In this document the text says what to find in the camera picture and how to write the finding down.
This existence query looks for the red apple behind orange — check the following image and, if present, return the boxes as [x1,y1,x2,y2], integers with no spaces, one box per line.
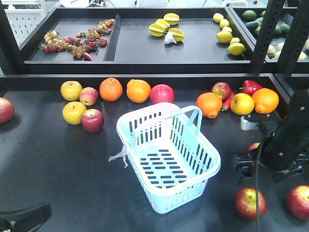
[212,82,232,101]

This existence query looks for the large red apple back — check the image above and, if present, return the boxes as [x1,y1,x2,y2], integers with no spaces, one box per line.
[150,84,175,104]

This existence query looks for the orange back left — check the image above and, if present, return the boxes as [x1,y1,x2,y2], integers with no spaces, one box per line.
[99,77,123,102]

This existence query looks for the pink apple back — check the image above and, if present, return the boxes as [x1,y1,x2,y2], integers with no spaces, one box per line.
[79,87,98,106]

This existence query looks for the light blue plastic basket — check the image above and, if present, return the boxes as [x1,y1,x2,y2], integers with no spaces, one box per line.
[109,102,221,214]

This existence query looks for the red apple middle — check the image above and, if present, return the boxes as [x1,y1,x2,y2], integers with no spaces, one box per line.
[246,142,260,152]

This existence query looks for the red apple front left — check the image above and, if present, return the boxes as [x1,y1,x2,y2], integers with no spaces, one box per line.
[235,187,267,221]

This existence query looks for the red bell pepper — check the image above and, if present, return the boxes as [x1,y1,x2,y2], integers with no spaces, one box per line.
[239,80,263,96]

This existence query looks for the yellow apple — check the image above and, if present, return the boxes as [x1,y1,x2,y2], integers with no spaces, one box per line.
[62,101,86,125]
[60,81,83,102]
[230,93,254,116]

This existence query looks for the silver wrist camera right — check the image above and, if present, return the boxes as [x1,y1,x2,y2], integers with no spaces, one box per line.
[240,113,280,133]

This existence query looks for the orange with nub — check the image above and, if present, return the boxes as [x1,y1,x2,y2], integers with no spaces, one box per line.
[196,92,223,118]

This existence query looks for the red apple front right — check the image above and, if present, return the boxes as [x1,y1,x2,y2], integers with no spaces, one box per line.
[286,185,309,220]

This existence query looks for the red apple far left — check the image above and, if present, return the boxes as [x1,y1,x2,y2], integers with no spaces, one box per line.
[0,98,14,124]

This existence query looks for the yellow apple front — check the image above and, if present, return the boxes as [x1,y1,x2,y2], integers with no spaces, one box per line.
[62,101,86,125]

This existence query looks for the orange back right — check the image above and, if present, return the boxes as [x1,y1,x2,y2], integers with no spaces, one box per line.
[126,79,151,103]

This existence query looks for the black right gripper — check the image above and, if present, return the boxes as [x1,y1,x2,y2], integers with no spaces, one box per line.
[232,136,309,182]

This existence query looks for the black upper shelf tray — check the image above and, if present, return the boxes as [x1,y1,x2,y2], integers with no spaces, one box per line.
[20,7,254,74]

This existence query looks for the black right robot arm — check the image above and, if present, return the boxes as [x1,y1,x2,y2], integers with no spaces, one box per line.
[232,89,309,181]

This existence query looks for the yellow apple back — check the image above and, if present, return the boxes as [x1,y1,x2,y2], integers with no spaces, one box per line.
[60,81,83,102]

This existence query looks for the orange far right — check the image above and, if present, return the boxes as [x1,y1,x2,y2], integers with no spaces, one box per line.
[252,88,279,114]

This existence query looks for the white garlic bulb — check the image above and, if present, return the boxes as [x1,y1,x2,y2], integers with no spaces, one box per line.
[164,32,177,44]

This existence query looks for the black wood display table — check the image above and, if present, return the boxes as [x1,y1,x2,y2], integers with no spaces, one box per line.
[0,74,309,232]

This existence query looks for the yellow apple right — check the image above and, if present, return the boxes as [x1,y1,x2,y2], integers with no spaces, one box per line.
[230,93,254,116]

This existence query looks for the red chili pepper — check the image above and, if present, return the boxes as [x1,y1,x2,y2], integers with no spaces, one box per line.
[221,91,235,111]

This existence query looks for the small dark red apple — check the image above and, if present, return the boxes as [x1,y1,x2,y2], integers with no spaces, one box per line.
[81,109,105,133]

